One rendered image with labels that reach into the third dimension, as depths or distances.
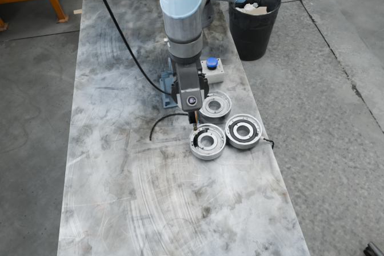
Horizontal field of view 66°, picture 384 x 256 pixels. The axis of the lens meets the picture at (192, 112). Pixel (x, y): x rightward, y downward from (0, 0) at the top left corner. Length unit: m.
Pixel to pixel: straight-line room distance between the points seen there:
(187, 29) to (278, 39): 1.91
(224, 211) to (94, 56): 0.75
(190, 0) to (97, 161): 0.56
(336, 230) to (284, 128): 0.62
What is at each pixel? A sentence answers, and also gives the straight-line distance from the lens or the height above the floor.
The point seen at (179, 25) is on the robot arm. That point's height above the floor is 1.22.
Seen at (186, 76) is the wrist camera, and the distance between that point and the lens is 0.65.
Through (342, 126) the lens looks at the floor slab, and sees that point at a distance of 2.04.
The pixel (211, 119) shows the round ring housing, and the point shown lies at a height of 0.83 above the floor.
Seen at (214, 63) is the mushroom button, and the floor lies 0.87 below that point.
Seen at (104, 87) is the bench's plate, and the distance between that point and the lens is 1.08.
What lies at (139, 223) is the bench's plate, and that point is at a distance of 0.82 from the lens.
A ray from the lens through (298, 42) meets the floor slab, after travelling 2.47.
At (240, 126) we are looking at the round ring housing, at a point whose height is 0.83.
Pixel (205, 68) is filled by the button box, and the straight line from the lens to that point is 1.01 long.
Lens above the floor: 1.57
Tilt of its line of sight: 54 degrees down
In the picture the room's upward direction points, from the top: 5 degrees counter-clockwise
